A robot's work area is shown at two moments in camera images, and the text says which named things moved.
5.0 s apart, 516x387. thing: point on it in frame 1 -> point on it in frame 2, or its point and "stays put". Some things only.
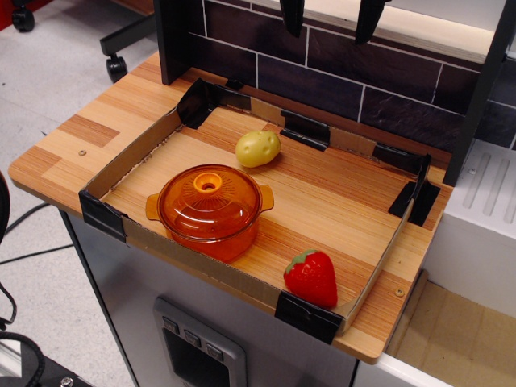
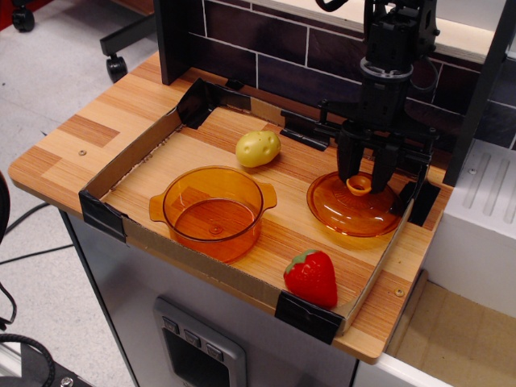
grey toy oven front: x=171 y=326 stays put
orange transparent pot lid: x=210 y=201 -> x=351 y=208
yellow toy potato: x=256 y=148 stays put
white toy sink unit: x=459 y=327 stays put
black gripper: x=369 y=14 -> x=384 y=82
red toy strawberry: x=311 y=276 stays put
